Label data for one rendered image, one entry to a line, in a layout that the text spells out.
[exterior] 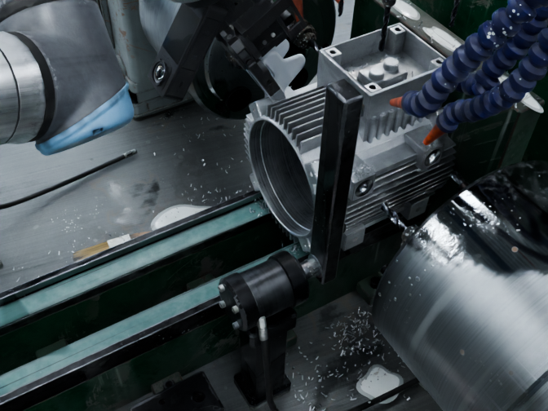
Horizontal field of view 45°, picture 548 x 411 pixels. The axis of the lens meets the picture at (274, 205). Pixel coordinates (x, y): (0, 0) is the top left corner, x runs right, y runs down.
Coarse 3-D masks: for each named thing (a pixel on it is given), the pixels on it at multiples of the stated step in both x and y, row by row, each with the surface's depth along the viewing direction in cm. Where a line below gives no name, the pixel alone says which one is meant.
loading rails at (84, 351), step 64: (256, 192) 91; (128, 256) 84; (192, 256) 87; (256, 256) 95; (384, 256) 93; (0, 320) 77; (64, 320) 82; (128, 320) 77; (192, 320) 78; (0, 384) 72; (64, 384) 73; (128, 384) 80
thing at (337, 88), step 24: (336, 96) 54; (360, 96) 54; (336, 120) 56; (336, 144) 57; (336, 168) 59; (336, 192) 61; (336, 216) 64; (312, 240) 70; (336, 240) 67; (336, 264) 70
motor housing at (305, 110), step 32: (320, 96) 77; (256, 128) 83; (288, 128) 73; (320, 128) 73; (416, 128) 79; (256, 160) 87; (288, 160) 89; (384, 160) 76; (448, 160) 80; (288, 192) 88; (384, 192) 78; (416, 192) 82; (288, 224) 85; (352, 224) 78
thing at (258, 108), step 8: (256, 104) 78; (264, 104) 78; (256, 112) 79; (264, 112) 78; (440, 112) 78; (432, 120) 79; (312, 160) 73; (312, 168) 71; (312, 176) 72; (256, 184) 88; (432, 192) 87; (304, 240) 81; (304, 248) 82
